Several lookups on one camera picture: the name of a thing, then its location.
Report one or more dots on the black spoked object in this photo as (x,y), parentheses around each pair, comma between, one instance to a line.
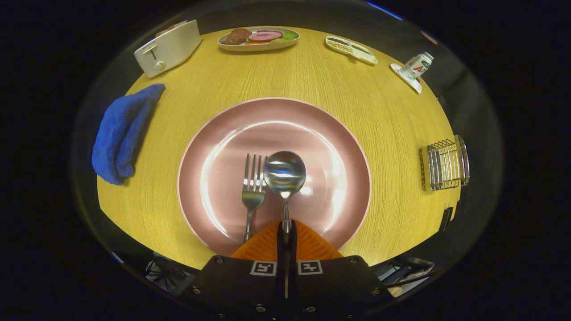
(165,274)

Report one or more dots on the orange carrot slice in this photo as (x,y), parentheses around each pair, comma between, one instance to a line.
(255,43)

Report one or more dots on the white square coaster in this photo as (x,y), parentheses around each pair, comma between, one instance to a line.
(408,82)

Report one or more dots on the pink round plate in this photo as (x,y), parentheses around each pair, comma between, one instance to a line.
(312,129)

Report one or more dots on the white drink bottle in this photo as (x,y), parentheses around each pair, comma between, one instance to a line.
(415,67)

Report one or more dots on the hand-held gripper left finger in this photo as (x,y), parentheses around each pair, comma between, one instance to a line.
(236,285)

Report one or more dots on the white toaster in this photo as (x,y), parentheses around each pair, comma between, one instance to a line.
(171,49)

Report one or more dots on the pink ham slice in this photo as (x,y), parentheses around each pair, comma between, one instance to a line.
(265,35)

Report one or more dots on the large brown meat piece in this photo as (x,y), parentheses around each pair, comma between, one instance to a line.
(236,36)

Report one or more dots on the white divided bean tray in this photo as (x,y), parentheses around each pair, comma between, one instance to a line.
(352,50)

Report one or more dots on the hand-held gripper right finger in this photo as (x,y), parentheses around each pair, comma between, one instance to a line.
(334,285)

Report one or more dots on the white oval food plate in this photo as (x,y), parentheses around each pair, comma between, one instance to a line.
(258,47)

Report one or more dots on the black table clamp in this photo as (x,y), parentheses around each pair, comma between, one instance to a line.
(459,209)
(446,219)

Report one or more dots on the blue towel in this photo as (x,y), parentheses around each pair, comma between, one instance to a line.
(120,133)

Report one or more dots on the green lettuce leaf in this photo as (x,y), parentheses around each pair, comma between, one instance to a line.
(290,34)

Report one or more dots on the toast slice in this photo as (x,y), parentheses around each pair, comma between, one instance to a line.
(171,27)

